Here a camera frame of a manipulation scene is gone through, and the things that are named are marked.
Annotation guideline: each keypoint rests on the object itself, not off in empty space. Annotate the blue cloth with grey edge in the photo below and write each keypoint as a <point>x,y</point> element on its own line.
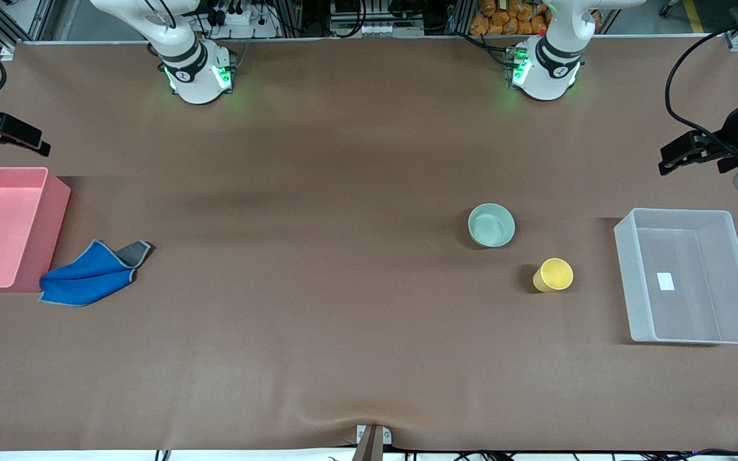
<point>87,282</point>

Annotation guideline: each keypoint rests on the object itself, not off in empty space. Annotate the yellow cup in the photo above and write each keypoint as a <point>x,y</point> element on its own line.
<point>555,275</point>

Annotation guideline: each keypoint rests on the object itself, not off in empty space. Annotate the pale green bowl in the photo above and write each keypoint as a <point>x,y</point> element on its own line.
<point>491,225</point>

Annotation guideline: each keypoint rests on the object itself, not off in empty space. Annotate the pink plastic bin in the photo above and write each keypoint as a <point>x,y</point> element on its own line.
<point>4,230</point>

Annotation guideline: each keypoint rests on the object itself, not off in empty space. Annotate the clear plastic bin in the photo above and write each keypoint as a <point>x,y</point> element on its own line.
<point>715,282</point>

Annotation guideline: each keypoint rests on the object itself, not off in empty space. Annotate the white label sticker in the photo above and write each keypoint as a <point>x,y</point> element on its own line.
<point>665,282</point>

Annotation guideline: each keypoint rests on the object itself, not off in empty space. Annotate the orange snack packets pile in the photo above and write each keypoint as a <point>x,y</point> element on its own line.
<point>510,19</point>

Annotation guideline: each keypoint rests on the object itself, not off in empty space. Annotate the white power strip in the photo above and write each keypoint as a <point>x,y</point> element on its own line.
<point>241,19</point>

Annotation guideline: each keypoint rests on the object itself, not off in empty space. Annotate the white socket box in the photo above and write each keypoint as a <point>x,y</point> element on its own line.
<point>375,29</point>

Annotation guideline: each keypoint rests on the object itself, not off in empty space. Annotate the metal table edge bracket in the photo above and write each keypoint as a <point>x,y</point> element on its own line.
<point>372,445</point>

